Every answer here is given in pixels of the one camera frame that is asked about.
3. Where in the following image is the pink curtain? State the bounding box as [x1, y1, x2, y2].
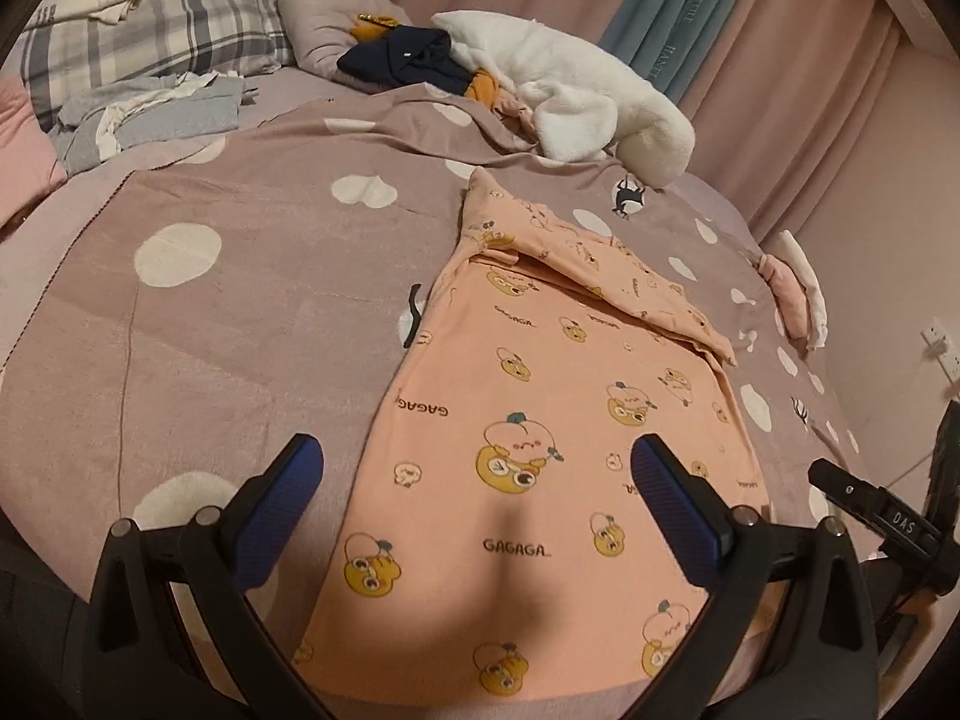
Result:
[345, 0, 960, 282]

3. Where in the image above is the navy garment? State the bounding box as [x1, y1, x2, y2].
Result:
[336, 25, 481, 98]

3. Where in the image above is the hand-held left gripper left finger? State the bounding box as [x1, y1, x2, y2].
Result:
[81, 433, 335, 720]

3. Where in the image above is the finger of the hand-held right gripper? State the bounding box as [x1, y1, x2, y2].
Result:
[808, 459, 944, 565]

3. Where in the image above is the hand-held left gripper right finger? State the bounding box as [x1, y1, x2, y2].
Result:
[630, 433, 882, 720]

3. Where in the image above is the mauve pillow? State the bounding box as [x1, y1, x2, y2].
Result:
[277, 0, 421, 83]

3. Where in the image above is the white wall socket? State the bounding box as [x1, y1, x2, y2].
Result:
[924, 321, 960, 377]

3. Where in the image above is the orange cartoon print garment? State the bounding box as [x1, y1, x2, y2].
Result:
[291, 165, 788, 698]

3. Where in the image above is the white folded cloth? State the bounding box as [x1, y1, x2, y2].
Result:
[776, 231, 829, 350]

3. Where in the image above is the white fluffy garment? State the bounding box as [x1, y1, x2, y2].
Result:
[431, 10, 697, 185]

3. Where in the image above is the grey clothes pile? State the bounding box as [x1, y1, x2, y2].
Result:
[49, 71, 260, 175]

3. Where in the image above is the blue curtain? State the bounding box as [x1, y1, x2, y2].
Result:
[600, 0, 773, 102]

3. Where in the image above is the pink pillow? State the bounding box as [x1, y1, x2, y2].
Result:
[0, 79, 68, 224]

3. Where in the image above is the grey plaid pillow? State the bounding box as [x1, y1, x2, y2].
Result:
[19, 0, 301, 91]

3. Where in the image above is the purple polka dot blanket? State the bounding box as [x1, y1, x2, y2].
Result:
[0, 79, 880, 720]

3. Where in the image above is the pink folded cloth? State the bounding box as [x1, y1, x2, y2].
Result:
[757, 255, 815, 343]

